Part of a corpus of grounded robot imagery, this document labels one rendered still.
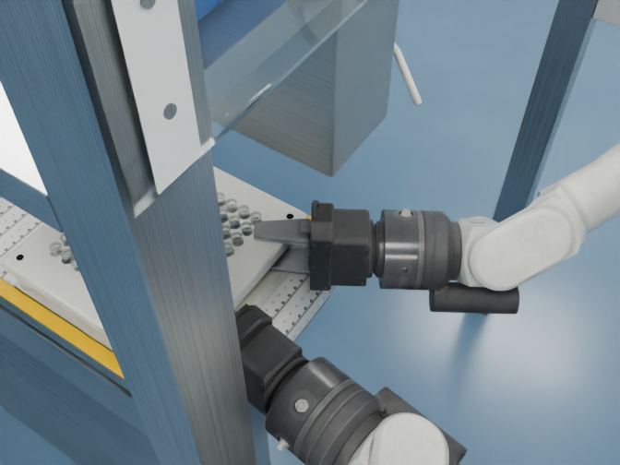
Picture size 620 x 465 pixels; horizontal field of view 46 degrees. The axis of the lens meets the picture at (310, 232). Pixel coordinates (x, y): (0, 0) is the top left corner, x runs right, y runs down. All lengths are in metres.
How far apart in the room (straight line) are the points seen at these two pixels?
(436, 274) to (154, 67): 0.54
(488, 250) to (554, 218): 0.07
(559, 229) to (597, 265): 1.35
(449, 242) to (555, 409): 1.12
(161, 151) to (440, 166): 1.97
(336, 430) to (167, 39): 0.44
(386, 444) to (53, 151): 0.40
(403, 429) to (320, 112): 0.28
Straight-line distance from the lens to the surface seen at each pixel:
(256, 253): 0.80
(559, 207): 0.79
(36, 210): 0.41
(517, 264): 0.78
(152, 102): 0.30
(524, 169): 1.54
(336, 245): 0.77
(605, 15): 1.30
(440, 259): 0.78
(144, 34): 0.28
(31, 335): 0.92
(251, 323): 0.68
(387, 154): 2.28
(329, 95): 0.62
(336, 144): 0.66
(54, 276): 0.83
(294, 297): 0.85
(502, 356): 1.89
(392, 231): 0.77
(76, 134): 0.31
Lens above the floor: 1.59
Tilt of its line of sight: 51 degrees down
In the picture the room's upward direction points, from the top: straight up
